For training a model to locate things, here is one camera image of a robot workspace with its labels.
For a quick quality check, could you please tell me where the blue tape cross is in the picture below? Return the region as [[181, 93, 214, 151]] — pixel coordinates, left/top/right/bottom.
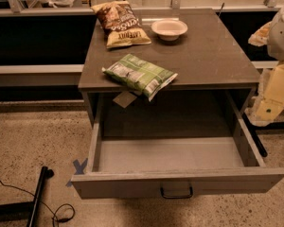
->
[[73, 159, 88, 175]]

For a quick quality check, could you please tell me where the brown yellow chip bag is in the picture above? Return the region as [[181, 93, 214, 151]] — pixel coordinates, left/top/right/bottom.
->
[[91, 1, 151, 48]]

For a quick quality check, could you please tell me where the grey drawer cabinet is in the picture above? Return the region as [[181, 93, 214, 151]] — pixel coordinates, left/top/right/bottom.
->
[[79, 9, 259, 122]]

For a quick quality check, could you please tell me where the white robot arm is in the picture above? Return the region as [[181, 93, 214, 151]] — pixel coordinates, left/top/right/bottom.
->
[[256, 6, 284, 121]]

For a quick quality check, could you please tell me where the white bowl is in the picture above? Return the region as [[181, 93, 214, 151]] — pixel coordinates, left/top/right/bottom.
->
[[151, 19, 187, 41]]

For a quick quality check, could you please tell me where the black stand leg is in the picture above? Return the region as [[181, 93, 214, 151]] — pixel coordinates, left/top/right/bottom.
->
[[0, 166, 54, 227]]

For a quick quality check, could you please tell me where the black floor cable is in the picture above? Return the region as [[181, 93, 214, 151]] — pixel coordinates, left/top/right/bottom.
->
[[0, 169, 77, 227]]

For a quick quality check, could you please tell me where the open grey top drawer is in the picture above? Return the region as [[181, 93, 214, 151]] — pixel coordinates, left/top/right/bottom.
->
[[72, 90, 284, 199]]

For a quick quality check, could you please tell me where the black diagonal leg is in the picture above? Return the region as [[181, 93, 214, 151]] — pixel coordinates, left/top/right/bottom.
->
[[242, 113, 268, 157]]

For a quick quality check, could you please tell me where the black drawer handle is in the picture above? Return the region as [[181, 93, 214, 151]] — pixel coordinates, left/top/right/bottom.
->
[[160, 183, 194, 200]]

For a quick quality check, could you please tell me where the green jalapeno chip bag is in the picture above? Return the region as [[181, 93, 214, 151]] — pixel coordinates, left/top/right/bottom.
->
[[102, 54, 178, 101]]

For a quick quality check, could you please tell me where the paper tag under tabletop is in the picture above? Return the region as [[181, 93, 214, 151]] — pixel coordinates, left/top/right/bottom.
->
[[113, 91, 140, 108]]

